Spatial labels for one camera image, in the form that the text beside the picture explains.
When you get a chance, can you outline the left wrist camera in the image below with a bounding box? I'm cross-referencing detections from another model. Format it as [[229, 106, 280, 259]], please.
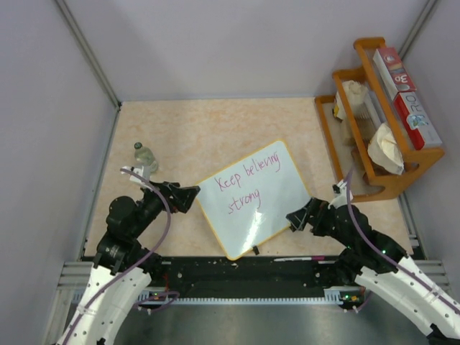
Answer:
[[120, 166, 152, 190]]

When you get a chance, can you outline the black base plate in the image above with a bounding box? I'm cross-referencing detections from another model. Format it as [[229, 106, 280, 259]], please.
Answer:
[[121, 255, 364, 299]]

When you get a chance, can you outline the red white box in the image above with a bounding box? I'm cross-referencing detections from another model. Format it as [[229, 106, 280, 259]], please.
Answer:
[[393, 92, 442, 150]]

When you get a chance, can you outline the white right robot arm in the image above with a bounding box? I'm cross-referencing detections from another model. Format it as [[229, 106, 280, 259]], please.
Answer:
[[286, 198, 459, 344]]

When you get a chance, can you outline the purple-capped whiteboard marker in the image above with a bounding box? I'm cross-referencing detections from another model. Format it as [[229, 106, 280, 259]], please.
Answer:
[[273, 256, 326, 262]]

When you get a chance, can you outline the crumpled beige cloth front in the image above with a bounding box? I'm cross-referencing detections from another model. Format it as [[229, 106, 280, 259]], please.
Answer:
[[367, 123, 404, 175]]

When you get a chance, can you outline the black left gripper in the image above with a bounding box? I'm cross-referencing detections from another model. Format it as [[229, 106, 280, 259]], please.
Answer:
[[130, 180, 200, 237]]

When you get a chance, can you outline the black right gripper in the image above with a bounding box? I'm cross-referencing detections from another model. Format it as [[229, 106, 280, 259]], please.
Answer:
[[287, 196, 357, 250]]

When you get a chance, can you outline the small yellow white box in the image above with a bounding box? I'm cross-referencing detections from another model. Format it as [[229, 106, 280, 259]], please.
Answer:
[[333, 91, 346, 121]]

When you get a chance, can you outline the clear plastic bottle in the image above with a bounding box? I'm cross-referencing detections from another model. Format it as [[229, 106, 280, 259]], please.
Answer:
[[134, 142, 158, 174]]

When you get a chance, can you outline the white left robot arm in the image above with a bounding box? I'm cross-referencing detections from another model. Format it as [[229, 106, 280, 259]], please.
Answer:
[[57, 182, 201, 344]]

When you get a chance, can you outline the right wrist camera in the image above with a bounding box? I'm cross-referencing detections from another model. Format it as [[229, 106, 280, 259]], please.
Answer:
[[328, 180, 354, 209]]

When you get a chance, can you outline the yellow-framed whiteboard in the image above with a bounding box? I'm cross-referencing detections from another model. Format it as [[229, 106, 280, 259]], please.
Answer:
[[197, 139, 311, 261]]

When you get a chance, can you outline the orange wooden rack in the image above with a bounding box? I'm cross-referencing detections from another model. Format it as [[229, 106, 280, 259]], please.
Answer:
[[315, 37, 444, 202]]

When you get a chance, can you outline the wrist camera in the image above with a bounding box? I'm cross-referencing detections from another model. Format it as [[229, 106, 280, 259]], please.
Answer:
[[328, 180, 354, 209], [120, 166, 152, 190]]

